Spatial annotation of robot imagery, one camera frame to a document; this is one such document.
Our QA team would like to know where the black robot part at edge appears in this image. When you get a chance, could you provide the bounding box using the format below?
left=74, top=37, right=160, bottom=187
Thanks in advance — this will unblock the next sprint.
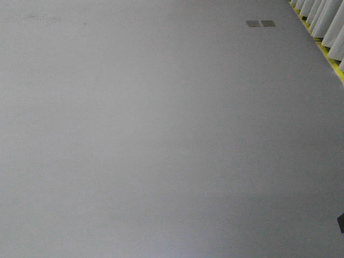
left=337, top=214, right=344, bottom=234

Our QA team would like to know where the grey floor plate left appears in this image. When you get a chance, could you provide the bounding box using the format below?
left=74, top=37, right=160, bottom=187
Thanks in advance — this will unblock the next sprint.
left=246, top=20, right=261, bottom=28

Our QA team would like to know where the grey floor plate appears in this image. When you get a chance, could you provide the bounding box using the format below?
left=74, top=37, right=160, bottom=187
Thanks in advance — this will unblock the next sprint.
left=261, top=20, right=276, bottom=27
left=246, top=20, right=261, bottom=28

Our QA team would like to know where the grey floor plate right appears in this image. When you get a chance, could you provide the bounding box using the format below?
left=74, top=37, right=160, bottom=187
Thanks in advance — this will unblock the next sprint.
left=261, top=20, right=276, bottom=27

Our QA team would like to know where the yellow floor strip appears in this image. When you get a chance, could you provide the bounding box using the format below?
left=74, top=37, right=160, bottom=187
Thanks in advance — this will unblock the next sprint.
left=288, top=0, right=344, bottom=86

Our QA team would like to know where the white pleated curtain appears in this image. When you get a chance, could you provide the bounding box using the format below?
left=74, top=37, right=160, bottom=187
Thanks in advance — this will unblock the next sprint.
left=290, top=0, right=344, bottom=73

